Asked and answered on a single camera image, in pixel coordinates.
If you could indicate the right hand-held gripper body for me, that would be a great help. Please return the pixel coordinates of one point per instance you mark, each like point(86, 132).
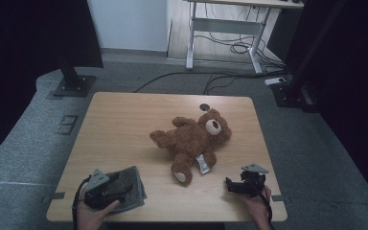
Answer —
point(252, 183)

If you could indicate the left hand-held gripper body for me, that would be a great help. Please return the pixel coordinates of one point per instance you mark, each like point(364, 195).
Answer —
point(97, 183)

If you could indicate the grey cloth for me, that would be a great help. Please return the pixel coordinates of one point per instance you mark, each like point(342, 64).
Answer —
point(135, 191)

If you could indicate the brown teddy bear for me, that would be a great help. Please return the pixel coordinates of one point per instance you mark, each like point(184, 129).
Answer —
point(188, 140)

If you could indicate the person's right hand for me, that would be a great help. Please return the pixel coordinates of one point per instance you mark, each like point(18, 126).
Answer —
point(262, 206)

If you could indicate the person's left hand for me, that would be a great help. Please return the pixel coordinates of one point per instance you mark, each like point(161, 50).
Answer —
point(91, 218)

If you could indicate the grey tape strip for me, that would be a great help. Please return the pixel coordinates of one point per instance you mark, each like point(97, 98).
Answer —
point(278, 198)
point(58, 195)

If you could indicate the white power strip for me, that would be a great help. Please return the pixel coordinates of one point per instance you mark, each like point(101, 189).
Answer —
point(274, 81)

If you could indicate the black curtain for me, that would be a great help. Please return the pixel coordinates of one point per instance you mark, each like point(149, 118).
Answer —
point(357, 80)
point(28, 48)

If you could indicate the black stand with base plate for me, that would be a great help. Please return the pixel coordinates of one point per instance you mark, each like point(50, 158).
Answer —
point(75, 84)
point(287, 94)

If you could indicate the white desk frame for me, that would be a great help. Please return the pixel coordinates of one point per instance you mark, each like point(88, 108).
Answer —
point(226, 25)

